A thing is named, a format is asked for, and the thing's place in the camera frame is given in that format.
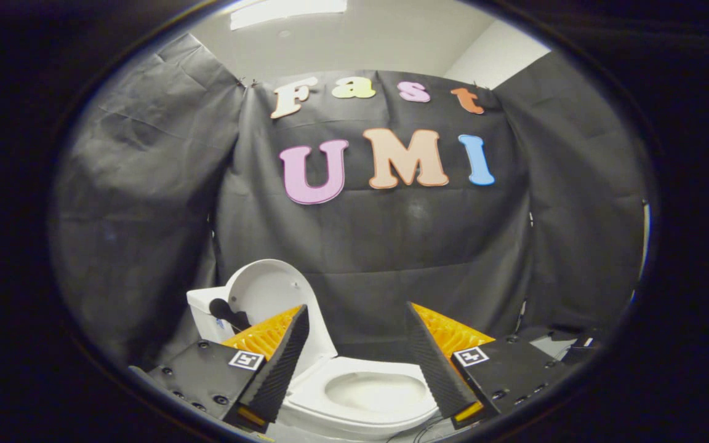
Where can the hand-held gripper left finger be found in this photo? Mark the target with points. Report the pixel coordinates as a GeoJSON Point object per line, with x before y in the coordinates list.
{"type": "Point", "coordinates": [284, 363]}

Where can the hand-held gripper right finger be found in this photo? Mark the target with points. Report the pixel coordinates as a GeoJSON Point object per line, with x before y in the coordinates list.
{"type": "Point", "coordinates": [434, 363]}

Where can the white toilet lid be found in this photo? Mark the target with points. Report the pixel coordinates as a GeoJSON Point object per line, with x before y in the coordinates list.
{"type": "Point", "coordinates": [268, 289]}

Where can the white toilet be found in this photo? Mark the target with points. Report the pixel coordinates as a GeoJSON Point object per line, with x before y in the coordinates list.
{"type": "Point", "coordinates": [367, 391]}

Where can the black backdrop cloth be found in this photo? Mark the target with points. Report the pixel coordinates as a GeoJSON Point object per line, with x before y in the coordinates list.
{"type": "Point", "coordinates": [391, 234]}

